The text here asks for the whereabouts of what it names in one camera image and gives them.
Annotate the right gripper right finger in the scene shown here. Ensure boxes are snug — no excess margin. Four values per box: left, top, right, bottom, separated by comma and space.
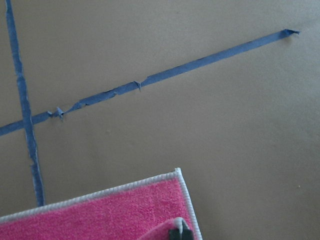
180, 220, 194, 240

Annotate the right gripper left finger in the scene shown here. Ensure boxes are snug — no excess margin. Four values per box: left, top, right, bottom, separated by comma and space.
168, 228, 181, 240

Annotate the pink towel with grey edge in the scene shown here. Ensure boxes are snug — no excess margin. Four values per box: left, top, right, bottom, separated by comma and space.
0, 168, 202, 240

